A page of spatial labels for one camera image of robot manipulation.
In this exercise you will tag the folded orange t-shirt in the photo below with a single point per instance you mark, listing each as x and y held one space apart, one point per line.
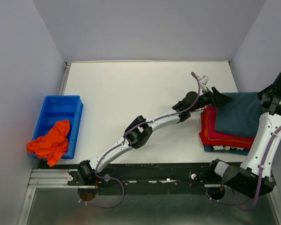
233 139

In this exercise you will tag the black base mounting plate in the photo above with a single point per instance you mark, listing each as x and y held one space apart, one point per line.
148 179

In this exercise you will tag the crumpled orange t-shirt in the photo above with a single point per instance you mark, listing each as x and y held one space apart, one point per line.
53 145

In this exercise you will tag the folded navy patterned t-shirt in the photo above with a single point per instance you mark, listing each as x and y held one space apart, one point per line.
226 149

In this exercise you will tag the folded red t-shirt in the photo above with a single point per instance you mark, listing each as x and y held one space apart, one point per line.
204 141

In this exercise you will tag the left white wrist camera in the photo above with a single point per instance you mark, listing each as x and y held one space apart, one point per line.
204 80

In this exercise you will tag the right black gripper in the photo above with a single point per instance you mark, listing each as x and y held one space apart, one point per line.
262 93

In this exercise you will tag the blue plastic bin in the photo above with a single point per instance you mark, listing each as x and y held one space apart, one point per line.
58 108

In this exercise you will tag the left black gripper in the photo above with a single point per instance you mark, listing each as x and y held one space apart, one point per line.
216 99

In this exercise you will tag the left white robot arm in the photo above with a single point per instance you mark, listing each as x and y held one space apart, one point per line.
140 130

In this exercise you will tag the folded magenta t-shirt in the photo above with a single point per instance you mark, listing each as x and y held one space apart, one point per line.
211 113

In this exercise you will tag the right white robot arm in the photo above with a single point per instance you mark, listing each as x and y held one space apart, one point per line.
251 178

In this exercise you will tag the teal grey t-shirt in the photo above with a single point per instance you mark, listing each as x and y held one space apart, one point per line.
241 116

